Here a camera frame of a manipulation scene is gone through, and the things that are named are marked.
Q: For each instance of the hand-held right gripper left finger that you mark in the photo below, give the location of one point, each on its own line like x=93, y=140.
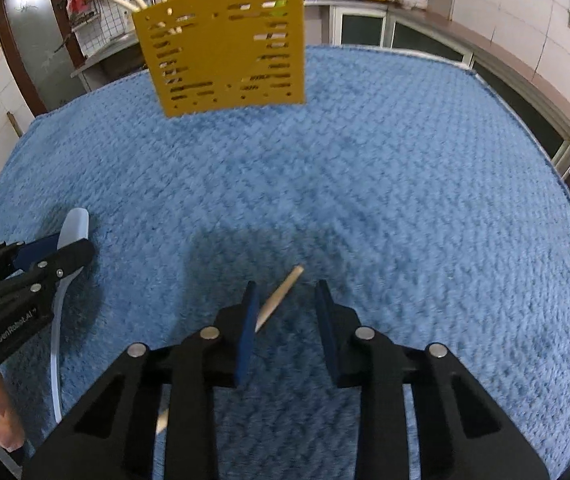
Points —
x=247, y=330

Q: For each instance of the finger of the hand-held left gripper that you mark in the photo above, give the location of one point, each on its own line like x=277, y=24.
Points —
x=72, y=257
x=40, y=250

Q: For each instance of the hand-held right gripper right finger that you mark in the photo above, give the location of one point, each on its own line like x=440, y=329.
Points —
x=326, y=330

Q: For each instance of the kitchen cabinet with glass doors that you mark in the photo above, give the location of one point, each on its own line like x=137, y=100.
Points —
x=395, y=32

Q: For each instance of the thin wooden stick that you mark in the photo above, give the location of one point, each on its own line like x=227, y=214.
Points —
x=15, y=125

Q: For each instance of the yellow perforated utensil holder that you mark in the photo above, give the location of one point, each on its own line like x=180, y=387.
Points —
x=220, y=50

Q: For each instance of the blue fleece blanket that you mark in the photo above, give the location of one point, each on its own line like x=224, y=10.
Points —
x=390, y=185

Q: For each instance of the person's left hand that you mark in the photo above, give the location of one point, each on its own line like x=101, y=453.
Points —
x=5, y=410

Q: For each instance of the white plastic spoon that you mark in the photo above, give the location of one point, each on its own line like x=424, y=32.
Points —
x=76, y=225

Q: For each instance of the brown door frame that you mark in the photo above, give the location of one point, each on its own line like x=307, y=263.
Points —
x=20, y=45

